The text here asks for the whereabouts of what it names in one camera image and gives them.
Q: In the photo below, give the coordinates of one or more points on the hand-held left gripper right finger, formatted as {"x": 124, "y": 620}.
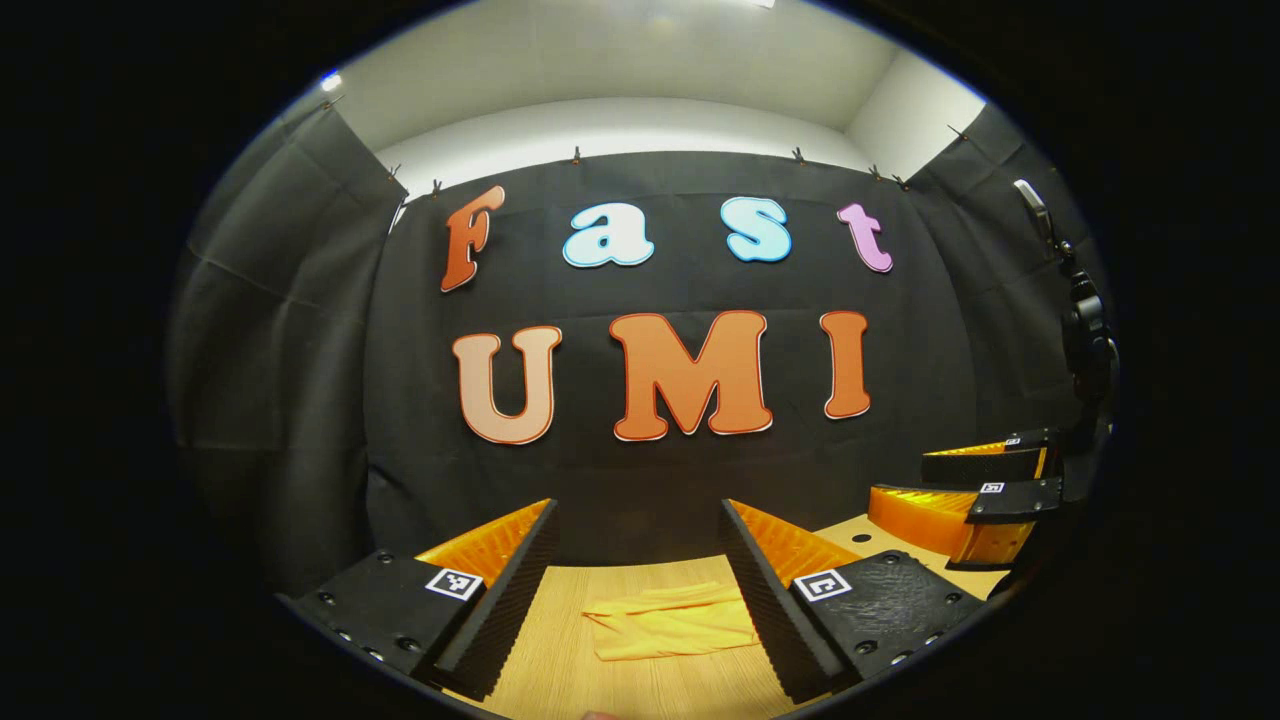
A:
{"x": 765, "y": 600}

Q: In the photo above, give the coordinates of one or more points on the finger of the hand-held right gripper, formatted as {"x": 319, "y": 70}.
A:
{"x": 980, "y": 467}
{"x": 920, "y": 515}

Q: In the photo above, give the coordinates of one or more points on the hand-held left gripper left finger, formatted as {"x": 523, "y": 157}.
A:
{"x": 505, "y": 600}

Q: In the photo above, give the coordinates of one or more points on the orange T-shirt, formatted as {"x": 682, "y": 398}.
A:
{"x": 670, "y": 625}

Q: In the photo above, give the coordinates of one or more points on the black backdrop cloth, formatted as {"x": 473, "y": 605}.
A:
{"x": 1000, "y": 250}
{"x": 280, "y": 350}
{"x": 600, "y": 480}

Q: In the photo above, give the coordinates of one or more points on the ceiling light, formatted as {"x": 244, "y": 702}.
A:
{"x": 331, "y": 82}

